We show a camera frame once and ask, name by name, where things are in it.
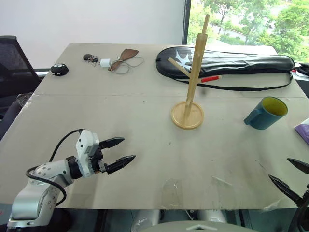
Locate black round device white buttons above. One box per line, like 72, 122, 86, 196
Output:
50, 63, 70, 76

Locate blue mug yellow inside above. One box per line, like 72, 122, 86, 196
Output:
243, 96, 289, 130

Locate red tape mark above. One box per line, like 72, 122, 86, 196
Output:
201, 75, 220, 84

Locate purple packet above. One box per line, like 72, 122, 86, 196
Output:
294, 117, 309, 147

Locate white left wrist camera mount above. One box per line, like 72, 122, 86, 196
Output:
75, 130, 101, 178

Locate black key fob with keys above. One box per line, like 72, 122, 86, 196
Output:
83, 53, 99, 67

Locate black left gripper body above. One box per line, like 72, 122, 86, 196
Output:
89, 142, 109, 174

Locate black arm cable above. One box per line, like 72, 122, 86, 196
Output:
288, 206, 309, 232
25, 129, 85, 208

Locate white charger cable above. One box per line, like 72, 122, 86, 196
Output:
110, 55, 145, 74

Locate black racket bag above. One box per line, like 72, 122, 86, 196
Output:
155, 46, 295, 92

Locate brown leather pouch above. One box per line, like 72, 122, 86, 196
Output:
108, 48, 140, 72

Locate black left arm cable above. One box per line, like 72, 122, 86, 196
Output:
25, 129, 85, 208

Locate black and pink bundle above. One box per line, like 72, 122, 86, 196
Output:
291, 62, 309, 81

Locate grey rounded robot torso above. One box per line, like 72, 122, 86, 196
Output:
144, 218, 259, 232

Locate clear plastic film scrap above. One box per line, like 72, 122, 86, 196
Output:
161, 178, 184, 209

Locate wooden mug tree stand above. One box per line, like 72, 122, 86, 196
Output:
168, 14, 222, 130

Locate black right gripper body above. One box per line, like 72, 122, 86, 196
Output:
297, 183, 309, 210

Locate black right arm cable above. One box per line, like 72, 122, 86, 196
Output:
288, 206, 309, 232

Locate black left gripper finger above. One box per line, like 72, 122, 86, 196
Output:
99, 137, 126, 149
105, 154, 137, 175

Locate silver cylinder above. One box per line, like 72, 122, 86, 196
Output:
131, 209, 161, 232
197, 209, 228, 224

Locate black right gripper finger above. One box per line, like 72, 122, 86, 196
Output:
287, 158, 309, 174
268, 174, 305, 207

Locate black mesh office chair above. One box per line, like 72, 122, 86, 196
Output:
0, 35, 41, 142

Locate dark window frame post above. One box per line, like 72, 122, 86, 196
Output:
181, 0, 193, 45

